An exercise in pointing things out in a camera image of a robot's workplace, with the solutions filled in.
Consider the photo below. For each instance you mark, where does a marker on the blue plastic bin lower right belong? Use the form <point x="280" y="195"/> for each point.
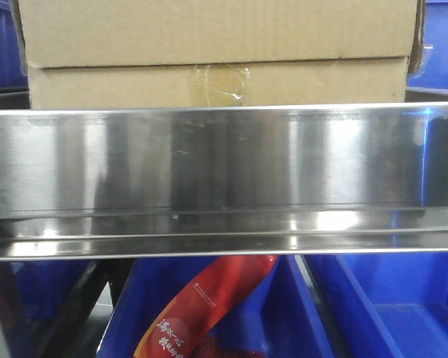
<point x="386" y="305"/>

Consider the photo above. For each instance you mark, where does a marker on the blue plastic bin upper right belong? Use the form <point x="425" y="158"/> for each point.
<point x="433" y="72"/>

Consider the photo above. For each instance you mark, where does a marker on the blue plastic bin upper left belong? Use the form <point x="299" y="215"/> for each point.
<point x="10" y="63"/>

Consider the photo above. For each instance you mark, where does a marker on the black shelf frame post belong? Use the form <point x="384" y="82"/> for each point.
<point x="79" y="324"/>

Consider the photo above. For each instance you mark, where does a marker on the brown cardboard carton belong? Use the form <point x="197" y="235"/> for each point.
<point x="117" y="54"/>

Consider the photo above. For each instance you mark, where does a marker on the blue plastic bin lower middle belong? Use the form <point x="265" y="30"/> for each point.
<point x="278" y="319"/>

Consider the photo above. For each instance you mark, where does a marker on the red snack bag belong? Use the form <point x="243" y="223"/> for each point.
<point x="202" y="303"/>

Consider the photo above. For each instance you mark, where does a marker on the stainless steel shelf rail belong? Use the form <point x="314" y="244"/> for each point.
<point x="156" y="182"/>

